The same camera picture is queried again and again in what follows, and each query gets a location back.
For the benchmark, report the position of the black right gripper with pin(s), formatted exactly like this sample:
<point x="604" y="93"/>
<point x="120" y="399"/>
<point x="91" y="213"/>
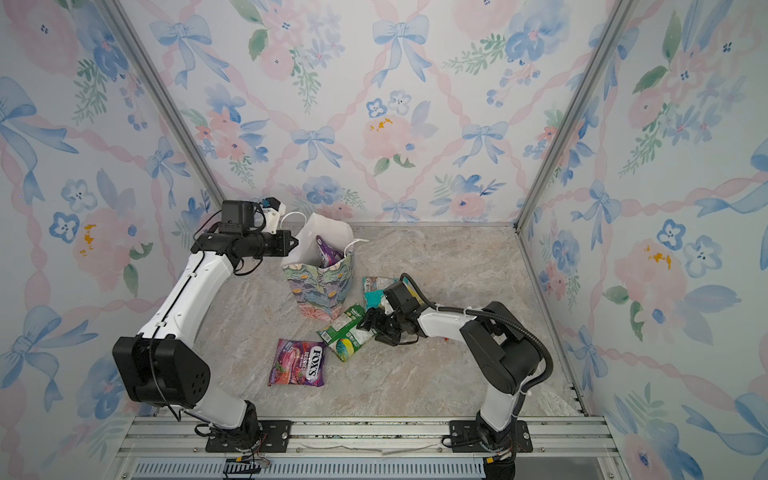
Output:
<point x="379" y="328"/>

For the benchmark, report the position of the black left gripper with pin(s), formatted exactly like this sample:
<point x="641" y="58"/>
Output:
<point x="284" y="248"/>

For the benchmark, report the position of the floral paper gift bag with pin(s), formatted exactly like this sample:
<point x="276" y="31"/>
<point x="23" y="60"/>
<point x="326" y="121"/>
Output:
<point x="320" y="292"/>

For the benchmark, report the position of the green Fox's candy bag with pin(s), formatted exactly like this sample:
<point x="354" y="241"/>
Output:
<point x="343" y="337"/>

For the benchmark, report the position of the purple fox's bag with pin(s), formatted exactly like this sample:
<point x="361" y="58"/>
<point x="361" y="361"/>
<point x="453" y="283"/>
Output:
<point x="328" y="254"/>
<point x="298" y="363"/>

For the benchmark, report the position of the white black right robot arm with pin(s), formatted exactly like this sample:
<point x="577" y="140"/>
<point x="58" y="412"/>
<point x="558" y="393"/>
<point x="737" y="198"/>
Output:
<point x="511" y="359"/>

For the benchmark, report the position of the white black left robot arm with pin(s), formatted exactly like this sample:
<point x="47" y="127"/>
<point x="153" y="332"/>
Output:
<point x="159" y="366"/>

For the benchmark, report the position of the teal Fox's bag upper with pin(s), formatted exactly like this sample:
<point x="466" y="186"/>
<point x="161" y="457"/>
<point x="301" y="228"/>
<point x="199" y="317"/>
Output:
<point x="373" y="289"/>

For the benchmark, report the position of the yellow snack bag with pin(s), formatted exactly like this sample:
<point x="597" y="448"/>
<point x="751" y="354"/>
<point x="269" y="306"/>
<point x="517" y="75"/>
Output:
<point x="413" y="291"/>

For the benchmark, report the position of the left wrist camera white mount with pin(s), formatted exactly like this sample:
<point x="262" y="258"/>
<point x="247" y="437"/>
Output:
<point x="273" y="210"/>

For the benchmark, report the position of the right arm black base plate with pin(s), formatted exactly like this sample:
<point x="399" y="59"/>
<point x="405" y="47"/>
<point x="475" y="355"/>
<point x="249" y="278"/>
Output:
<point x="474" y="436"/>

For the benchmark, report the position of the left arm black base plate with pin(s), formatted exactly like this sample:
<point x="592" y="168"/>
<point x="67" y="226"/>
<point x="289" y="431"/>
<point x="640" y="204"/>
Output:
<point x="265" y="436"/>

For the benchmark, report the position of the aluminium front rail frame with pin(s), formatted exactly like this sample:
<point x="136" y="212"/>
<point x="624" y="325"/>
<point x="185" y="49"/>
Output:
<point x="372" y="448"/>

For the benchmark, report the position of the left aluminium corner post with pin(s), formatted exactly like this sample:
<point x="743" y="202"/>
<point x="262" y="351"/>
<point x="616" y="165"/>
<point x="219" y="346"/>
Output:
<point x="117" y="19"/>

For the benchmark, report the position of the aluminium corner post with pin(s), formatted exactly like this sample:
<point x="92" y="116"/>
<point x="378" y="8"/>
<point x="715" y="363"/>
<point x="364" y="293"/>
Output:
<point x="614" y="27"/>
<point x="117" y="19"/>

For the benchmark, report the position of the right aluminium corner post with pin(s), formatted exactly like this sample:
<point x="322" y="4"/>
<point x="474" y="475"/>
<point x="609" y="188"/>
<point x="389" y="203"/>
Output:
<point x="614" y="27"/>

